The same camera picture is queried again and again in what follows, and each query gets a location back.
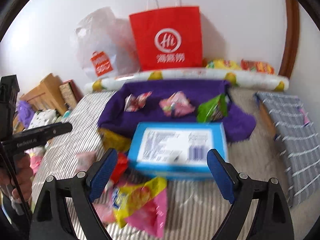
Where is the light pink peach packet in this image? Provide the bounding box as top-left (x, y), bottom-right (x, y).
top-left (76, 151), bottom-right (96, 172)

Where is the red snack packet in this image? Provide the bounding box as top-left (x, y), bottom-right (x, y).
top-left (110, 153), bottom-right (128, 184)

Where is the pink yellow snack packet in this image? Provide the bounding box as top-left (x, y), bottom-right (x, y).
top-left (111, 177), bottom-right (168, 238)

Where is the green snack packet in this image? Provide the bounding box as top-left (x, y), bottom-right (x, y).
top-left (196, 94), bottom-right (228, 123)

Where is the pink white floral packet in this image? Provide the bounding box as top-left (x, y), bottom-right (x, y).
top-left (124, 92), bottom-right (152, 112)

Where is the pink Hi snack packet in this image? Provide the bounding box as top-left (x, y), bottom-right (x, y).
top-left (159, 91), bottom-right (195, 118)

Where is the person left hand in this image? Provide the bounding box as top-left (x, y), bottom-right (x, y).
top-left (1, 154), bottom-right (33, 201)

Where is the striped mattress pad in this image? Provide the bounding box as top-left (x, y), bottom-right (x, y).
top-left (32, 89), bottom-right (319, 239)

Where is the wooden chair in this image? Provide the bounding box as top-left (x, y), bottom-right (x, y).
top-left (20, 73), bottom-right (67, 115)

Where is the blue tissue pack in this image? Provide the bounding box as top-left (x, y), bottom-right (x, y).
top-left (127, 122), bottom-right (229, 180)

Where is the purple towel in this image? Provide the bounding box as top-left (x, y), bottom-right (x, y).
top-left (98, 80), bottom-right (256, 142)

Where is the brown patterned box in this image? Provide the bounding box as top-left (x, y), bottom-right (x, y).
top-left (59, 80), bottom-right (83, 109)

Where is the grey checked folded cloth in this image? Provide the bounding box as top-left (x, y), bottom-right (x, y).
top-left (255, 92), bottom-right (319, 207)

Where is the rolled lemon print mat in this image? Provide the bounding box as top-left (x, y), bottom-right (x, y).
top-left (84, 68), bottom-right (290, 94)

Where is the yellow chips bag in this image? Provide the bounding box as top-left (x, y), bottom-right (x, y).
top-left (206, 59), bottom-right (242, 70)

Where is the orange red chips bag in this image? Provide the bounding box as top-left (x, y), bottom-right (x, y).
top-left (240, 60), bottom-right (274, 75)

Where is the white Miniso plastic bag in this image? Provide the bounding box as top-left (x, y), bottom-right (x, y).
top-left (72, 7), bottom-right (140, 81)

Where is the red Haidilao paper bag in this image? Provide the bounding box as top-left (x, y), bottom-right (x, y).
top-left (129, 0), bottom-right (203, 71)

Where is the brown door frame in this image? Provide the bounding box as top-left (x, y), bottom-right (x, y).
top-left (279, 0), bottom-right (300, 79)

